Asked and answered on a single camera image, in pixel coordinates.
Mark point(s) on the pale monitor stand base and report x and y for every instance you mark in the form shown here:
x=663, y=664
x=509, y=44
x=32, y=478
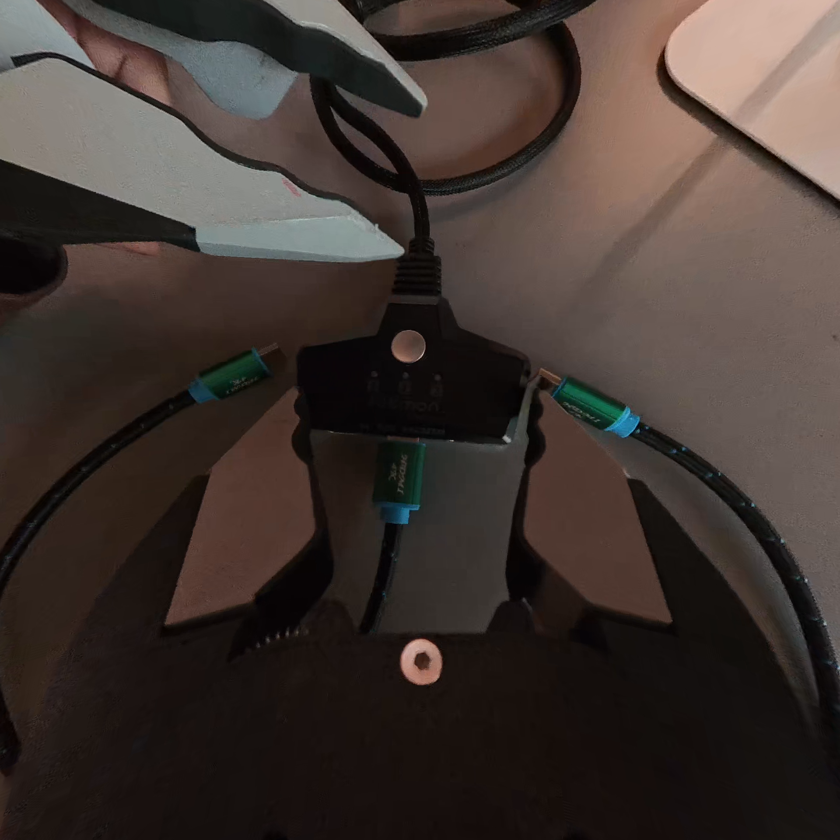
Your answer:
x=774, y=79

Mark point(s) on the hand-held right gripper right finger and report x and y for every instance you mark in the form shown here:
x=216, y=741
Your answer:
x=590, y=544

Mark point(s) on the hdmi switch box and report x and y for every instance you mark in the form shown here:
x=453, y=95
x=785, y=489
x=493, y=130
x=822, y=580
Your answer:
x=341, y=387

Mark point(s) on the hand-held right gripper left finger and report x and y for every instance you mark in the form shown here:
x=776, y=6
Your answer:
x=249, y=512

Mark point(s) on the person's left hand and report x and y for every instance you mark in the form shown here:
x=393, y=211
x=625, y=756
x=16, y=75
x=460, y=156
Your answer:
x=118, y=59

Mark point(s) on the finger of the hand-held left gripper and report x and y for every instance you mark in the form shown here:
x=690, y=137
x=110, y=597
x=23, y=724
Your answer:
x=131, y=164
x=229, y=79

